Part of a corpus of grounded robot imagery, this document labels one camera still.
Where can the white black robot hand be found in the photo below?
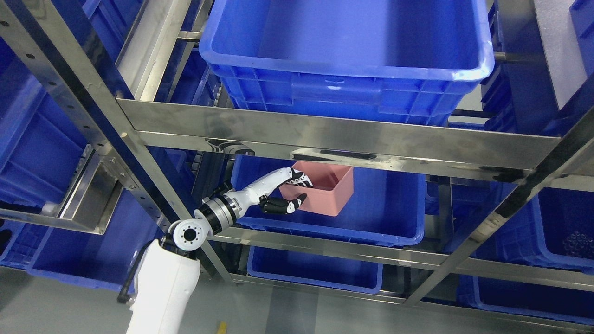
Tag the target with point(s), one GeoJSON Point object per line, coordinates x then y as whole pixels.
{"type": "Point", "coordinates": [258, 193]}

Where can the pink plastic storage box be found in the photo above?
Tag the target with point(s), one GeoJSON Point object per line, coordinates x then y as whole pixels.
{"type": "Point", "coordinates": [333, 185]}

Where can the blue bin bottom shelf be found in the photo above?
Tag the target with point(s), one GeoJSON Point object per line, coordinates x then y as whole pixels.
{"type": "Point", "coordinates": [316, 270]}

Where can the blue bin middle shelf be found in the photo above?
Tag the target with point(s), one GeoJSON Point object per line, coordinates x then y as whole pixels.
{"type": "Point", "coordinates": [387, 208]}

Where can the blue bin left shelf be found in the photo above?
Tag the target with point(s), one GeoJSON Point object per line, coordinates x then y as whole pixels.
{"type": "Point", "coordinates": [40, 147]}

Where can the stainless steel shelf rack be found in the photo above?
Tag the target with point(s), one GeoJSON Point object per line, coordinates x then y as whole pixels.
{"type": "Point", "coordinates": [112, 104]}

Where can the blue bin lower left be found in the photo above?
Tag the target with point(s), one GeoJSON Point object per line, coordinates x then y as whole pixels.
{"type": "Point", "coordinates": [94, 261]}

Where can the large blue bin top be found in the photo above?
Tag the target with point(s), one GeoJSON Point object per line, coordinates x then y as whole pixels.
{"type": "Point", "coordinates": [397, 61]}

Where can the blue bin bottom right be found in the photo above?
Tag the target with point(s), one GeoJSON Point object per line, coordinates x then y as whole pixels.
{"type": "Point", "coordinates": [558, 304]}

